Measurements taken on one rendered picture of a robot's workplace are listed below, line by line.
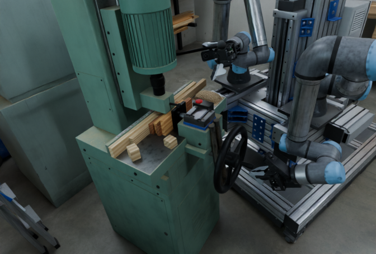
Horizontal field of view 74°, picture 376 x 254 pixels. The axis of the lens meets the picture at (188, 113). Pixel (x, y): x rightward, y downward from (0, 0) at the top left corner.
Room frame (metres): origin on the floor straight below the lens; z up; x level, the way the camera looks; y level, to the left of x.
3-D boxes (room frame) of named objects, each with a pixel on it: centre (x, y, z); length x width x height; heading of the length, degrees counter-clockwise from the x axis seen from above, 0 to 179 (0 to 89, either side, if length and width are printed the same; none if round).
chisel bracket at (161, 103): (0.96, 0.13, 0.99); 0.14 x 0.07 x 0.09; 54
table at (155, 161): (0.89, 0.02, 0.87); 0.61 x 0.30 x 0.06; 144
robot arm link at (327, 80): (1.04, -0.62, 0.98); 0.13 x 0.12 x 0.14; 54
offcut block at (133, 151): (0.72, 0.22, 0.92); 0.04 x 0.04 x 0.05; 30
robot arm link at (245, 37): (1.19, -0.28, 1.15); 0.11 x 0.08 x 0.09; 144
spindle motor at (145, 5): (0.95, 0.11, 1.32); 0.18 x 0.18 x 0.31
